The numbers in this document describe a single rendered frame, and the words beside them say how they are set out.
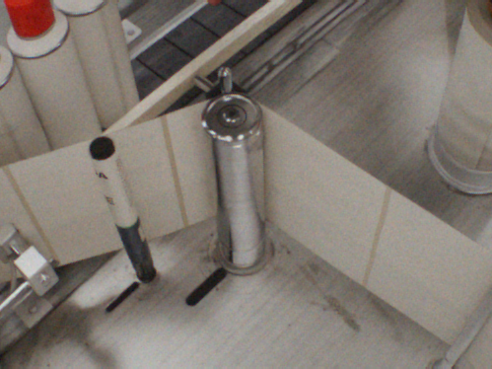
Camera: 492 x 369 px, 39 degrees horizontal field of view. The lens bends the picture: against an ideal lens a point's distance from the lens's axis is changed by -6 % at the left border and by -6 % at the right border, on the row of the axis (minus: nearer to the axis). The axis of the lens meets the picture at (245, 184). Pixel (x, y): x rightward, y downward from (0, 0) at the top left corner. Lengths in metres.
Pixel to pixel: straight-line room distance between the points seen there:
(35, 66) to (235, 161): 0.19
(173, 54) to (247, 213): 0.27
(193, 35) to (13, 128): 0.26
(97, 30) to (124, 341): 0.25
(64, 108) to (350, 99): 0.27
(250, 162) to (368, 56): 0.30
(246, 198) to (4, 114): 0.20
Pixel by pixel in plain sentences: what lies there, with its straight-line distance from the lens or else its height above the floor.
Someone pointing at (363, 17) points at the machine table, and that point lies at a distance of 0.85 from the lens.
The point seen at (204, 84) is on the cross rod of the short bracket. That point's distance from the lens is 0.67.
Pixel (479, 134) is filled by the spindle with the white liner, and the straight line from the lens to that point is 0.60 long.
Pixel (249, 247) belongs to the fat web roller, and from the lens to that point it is 0.57.
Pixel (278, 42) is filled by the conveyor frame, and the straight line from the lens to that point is 0.75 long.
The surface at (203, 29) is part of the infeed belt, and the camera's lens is 0.76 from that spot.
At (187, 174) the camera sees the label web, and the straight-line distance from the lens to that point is 0.52.
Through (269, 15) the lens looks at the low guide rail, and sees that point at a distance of 0.73.
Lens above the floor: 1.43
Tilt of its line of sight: 58 degrees down
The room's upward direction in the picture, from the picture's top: 4 degrees counter-clockwise
